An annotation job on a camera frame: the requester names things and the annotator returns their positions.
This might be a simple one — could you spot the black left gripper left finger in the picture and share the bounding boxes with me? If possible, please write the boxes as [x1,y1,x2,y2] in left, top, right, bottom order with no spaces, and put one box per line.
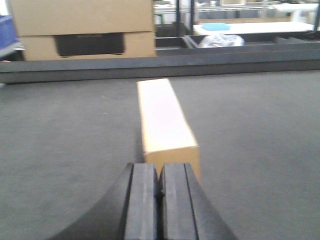
[51,163,158,240]

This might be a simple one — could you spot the blue flat tray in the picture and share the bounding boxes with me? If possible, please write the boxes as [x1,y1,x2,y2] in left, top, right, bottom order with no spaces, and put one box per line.
[200,22,231,31]

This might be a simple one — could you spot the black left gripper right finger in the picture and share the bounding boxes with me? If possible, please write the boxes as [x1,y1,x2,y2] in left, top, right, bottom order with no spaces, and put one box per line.
[158,163,237,240]

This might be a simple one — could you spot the black vertical post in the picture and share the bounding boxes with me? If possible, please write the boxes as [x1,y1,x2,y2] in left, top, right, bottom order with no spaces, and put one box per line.
[173,0,195,37]

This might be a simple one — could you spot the black raised conveyor rail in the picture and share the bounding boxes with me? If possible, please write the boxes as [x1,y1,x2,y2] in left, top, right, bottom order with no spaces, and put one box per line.
[0,41,320,84]

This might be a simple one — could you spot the brown cardboard package box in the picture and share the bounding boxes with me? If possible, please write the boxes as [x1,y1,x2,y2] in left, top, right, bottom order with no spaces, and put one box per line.
[137,78,201,179]

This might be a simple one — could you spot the white work table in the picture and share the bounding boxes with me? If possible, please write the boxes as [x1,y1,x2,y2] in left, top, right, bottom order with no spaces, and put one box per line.
[193,21,314,35]

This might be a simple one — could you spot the blue plastic crate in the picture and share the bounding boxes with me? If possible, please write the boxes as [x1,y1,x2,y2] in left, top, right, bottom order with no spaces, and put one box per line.
[0,15,19,50]

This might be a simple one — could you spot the large stacked cardboard boxes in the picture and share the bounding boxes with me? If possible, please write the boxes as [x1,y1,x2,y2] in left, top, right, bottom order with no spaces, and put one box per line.
[9,0,156,61]

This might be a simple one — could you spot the crumpled white plastic bag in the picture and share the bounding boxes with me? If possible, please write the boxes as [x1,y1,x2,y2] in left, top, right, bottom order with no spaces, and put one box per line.
[198,33,245,48]

